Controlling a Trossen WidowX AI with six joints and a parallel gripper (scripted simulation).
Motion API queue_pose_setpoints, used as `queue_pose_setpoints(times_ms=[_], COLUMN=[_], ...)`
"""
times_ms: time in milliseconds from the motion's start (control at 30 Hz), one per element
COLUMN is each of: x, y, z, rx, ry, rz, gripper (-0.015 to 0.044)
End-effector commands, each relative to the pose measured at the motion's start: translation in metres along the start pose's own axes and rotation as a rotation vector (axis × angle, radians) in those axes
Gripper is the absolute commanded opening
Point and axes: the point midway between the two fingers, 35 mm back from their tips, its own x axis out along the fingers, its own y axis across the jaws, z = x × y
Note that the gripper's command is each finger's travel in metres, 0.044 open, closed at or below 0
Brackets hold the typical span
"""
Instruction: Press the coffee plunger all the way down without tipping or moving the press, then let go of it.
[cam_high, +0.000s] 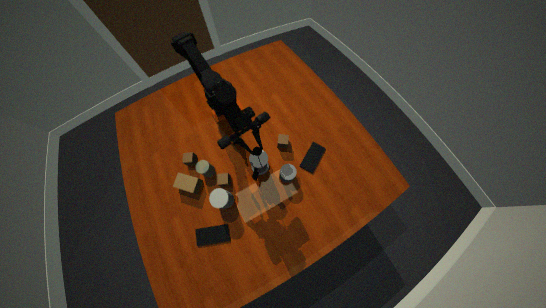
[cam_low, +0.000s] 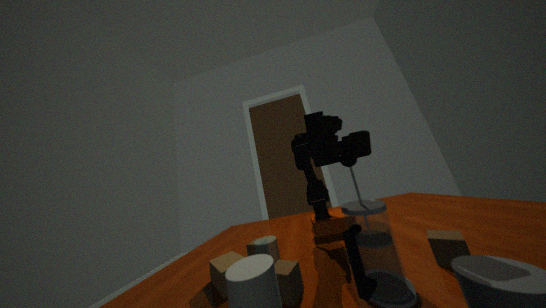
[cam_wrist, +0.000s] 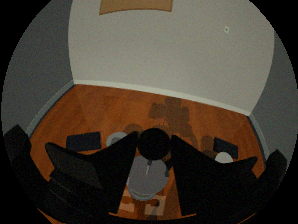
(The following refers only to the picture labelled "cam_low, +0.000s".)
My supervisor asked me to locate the glass french press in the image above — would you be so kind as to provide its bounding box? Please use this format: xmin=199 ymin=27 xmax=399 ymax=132
xmin=341 ymin=151 xmax=417 ymax=308

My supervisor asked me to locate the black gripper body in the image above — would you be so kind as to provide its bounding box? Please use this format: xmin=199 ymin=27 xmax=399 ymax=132
xmin=293 ymin=130 xmax=371 ymax=171

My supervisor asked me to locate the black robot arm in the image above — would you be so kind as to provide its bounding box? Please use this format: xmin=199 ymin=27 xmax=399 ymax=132
xmin=291 ymin=111 xmax=343 ymax=221

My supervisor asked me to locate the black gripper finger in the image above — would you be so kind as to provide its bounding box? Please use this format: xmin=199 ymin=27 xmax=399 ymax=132
xmin=311 ymin=141 xmax=341 ymax=167
xmin=342 ymin=135 xmax=359 ymax=158

